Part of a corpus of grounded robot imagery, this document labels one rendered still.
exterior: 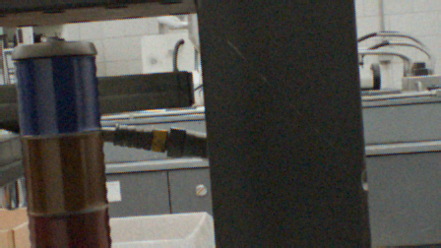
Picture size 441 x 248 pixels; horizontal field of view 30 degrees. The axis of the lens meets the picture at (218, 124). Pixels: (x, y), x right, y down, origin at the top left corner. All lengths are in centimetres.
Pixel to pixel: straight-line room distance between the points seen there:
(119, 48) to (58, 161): 675
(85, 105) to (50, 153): 3
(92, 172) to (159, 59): 535
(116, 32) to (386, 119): 285
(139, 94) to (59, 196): 23
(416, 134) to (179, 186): 147
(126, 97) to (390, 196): 460
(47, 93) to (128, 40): 674
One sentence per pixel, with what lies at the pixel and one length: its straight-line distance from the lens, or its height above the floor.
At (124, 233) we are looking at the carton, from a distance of 345.
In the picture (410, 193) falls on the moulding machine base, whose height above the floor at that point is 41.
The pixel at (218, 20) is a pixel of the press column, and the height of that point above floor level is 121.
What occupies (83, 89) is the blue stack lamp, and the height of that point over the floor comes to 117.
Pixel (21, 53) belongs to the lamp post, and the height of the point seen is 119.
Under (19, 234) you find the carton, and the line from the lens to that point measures 299.
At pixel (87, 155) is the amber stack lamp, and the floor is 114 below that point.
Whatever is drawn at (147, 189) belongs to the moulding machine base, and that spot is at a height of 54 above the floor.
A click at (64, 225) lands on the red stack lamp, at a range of 38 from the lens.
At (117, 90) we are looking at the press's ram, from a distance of 60.
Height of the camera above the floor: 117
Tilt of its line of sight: 3 degrees down
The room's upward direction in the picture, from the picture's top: 4 degrees counter-clockwise
